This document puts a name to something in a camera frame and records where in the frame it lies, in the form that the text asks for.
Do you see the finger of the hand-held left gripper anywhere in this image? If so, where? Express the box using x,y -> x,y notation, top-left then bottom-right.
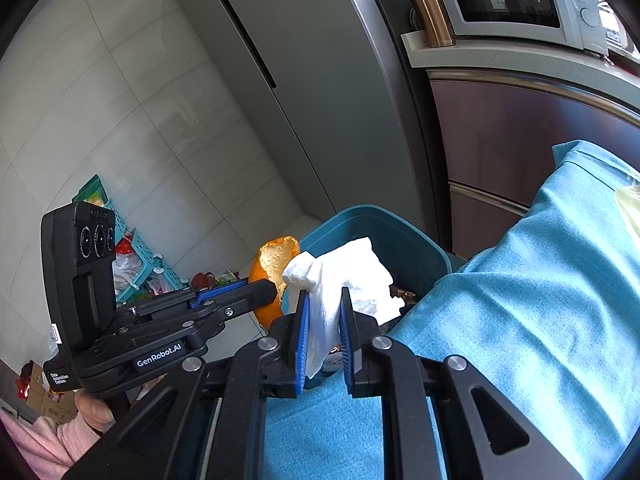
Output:
187,281 -> 251,309
197,279 -> 279,333

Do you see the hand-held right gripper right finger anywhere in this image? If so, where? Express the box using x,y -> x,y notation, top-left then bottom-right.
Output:
339,285 -> 582,480

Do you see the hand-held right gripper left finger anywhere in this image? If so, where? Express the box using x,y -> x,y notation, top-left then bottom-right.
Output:
62,287 -> 313,480

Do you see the orange peel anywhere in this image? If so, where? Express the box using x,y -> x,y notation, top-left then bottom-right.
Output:
248,234 -> 302,329

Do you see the white tissue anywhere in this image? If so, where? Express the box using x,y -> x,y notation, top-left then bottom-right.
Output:
282,236 -> 405,380

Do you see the blue plastic bin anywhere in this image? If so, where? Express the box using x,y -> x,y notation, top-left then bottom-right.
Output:
279,204 -> 454,392

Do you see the person's left hand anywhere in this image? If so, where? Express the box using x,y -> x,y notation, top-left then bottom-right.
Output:
74,388 -> 120,435

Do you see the teal plastic rack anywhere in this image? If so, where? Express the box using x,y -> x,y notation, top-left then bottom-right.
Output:
72,195 -> 169,307

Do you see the blue floral blanket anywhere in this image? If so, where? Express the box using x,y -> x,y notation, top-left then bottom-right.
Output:
262,140 -> 640,480

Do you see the grey refrigerator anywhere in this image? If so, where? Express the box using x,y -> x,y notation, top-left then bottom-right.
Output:
167,0 -> 442,257

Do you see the bronze travel mug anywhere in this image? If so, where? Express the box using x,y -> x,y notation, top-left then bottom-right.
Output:
396,0 -> 457,49

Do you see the white microwave oven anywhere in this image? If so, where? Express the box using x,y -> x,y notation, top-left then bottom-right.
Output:
425,0 -> 614,54

